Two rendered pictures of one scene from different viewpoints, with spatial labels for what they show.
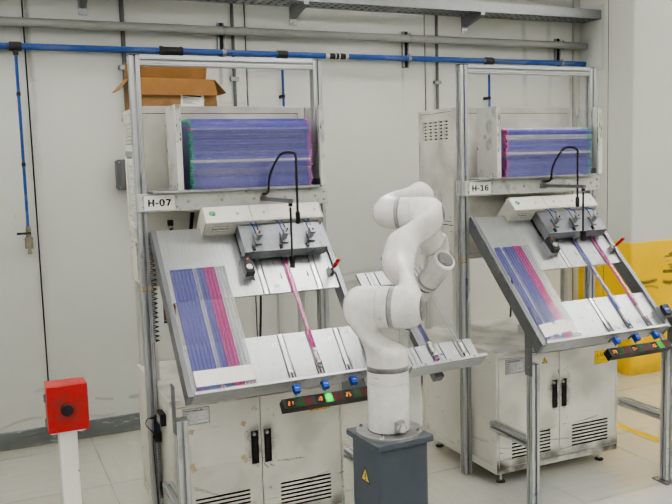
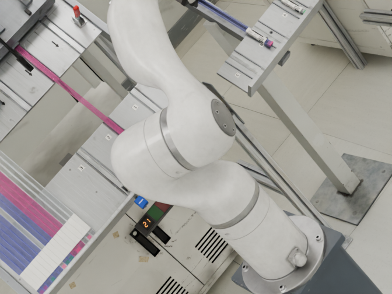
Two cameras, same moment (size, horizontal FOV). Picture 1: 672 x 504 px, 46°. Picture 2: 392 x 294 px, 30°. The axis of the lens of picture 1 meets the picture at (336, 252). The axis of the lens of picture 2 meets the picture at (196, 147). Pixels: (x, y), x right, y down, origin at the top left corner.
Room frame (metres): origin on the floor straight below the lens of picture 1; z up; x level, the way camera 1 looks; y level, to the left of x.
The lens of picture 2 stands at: (1.14, -0.38, 1.69)
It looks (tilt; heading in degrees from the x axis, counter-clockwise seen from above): 31 degrees down; 12
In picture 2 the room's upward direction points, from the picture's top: 43 degrees counter-clockwise
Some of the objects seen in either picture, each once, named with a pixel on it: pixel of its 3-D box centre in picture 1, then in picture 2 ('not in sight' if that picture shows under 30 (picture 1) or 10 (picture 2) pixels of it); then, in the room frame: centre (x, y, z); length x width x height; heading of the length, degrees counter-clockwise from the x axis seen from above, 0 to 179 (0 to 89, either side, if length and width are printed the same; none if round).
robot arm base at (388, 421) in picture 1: (388, 400); (259, 230); (2.22, -0.14, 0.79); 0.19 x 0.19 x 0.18
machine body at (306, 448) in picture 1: (237, 441); (124, 219); (3.29, 0.44, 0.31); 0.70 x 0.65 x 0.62; 114
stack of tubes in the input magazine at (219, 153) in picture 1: (248, 153); not in sight; (3.20, 0.34, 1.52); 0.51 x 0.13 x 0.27; 114
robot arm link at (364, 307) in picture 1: (375, 327); (179, 170); (2.23, -0.11, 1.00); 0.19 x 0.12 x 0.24; 71
